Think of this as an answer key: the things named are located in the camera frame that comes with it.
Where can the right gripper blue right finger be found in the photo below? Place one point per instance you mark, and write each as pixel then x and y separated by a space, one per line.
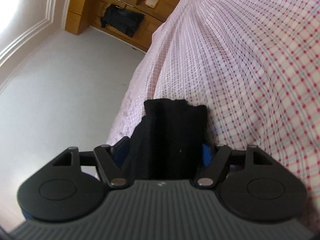
pixel 208 153

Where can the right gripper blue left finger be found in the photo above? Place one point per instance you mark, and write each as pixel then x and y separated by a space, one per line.
pixel 120 151

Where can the black long-sleeve sweater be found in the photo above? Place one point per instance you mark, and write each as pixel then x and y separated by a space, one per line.
pixel 167 143

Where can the black hanging jacket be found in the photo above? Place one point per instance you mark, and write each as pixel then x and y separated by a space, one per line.
pixel 125 21

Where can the wooden wardrobe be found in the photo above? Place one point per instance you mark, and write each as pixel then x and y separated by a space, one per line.
pixel 82 14

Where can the white orange container on shelf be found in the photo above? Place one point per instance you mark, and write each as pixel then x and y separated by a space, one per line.
pixel 151 3

